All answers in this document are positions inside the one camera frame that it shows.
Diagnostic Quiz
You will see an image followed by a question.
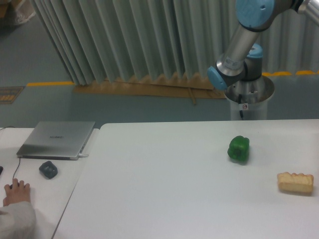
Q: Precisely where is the black mouse cable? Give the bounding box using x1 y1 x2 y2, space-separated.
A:
0 126 35 180

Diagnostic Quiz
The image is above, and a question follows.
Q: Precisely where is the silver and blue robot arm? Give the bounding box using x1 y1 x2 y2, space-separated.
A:
207 0 319 90

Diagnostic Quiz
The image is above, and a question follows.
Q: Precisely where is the green bell pepper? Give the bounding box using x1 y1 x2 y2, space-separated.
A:
227 135 250 163

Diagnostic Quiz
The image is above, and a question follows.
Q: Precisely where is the white laptop plug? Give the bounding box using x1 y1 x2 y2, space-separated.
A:
78 154 89 158

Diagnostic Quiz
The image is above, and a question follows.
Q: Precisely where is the pale green folding curtain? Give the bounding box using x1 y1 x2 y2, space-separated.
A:
32 0 319 85

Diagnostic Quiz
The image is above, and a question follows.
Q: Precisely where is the silver closed laptop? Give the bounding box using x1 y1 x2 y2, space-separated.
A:
16 121 95 160

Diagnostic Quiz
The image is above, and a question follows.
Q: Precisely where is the slice of bread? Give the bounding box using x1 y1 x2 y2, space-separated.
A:
277 172 314 194

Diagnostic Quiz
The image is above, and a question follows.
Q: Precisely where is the person's hand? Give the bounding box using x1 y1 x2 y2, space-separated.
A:
3 178 31 207

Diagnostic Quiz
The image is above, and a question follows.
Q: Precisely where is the cardboard box with plastic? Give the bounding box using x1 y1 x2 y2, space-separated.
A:
0 0 36 28

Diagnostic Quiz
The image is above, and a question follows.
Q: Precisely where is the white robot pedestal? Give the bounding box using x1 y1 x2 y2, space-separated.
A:
224 76 275 120

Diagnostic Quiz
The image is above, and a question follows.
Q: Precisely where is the brown cardboard sheet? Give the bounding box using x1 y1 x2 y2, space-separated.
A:
73 73 225 105

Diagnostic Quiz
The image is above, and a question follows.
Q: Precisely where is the white sleeved forearm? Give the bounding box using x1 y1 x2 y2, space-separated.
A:
0 202 36 239

